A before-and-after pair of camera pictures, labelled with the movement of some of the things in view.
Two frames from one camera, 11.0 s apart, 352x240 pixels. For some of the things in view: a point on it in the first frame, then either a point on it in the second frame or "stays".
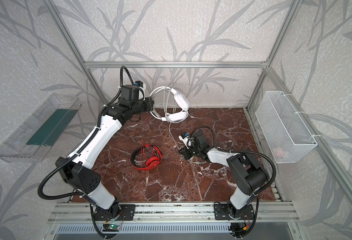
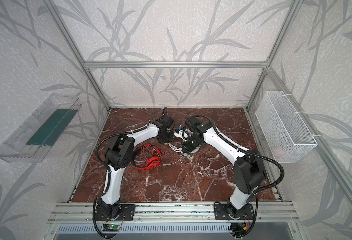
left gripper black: (148, 105) -> (168, 135)
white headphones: (181, 101) -> (177, 149)
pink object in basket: (279, 152) stays
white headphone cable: (169, 90) -> (173, 163)
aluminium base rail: (173, 213) stays
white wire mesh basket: (284, 129) stays
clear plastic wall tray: (35, 139) stays
